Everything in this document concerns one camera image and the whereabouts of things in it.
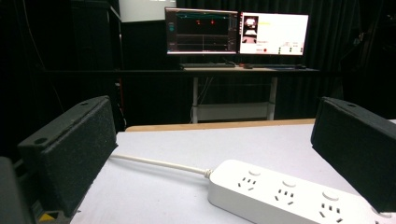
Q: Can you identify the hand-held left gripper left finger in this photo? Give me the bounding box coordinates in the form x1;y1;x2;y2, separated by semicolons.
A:
17;95;119;218

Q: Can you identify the black keyboard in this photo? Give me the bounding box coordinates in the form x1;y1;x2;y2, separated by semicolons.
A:
179;63;236;70

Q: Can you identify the white-legged monitor desk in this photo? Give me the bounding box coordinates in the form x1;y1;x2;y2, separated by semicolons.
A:
181;65;320;124

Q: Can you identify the white power strip cable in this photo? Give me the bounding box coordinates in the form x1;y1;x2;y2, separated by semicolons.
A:
109;153;214;179

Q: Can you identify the dark cabinet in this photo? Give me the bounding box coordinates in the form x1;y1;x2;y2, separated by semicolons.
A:
69;0;124;104

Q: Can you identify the white power strip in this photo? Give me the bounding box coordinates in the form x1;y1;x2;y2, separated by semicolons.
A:
207;159;396;224

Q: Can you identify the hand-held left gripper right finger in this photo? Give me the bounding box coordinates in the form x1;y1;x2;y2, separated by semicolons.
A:
310;96;396;214

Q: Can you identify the white-screen computer monitor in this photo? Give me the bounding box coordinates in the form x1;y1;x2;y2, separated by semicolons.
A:
238;11;310;57

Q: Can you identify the dark-screen computer monitor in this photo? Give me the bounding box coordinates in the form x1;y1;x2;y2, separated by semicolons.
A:
164;7;239;56

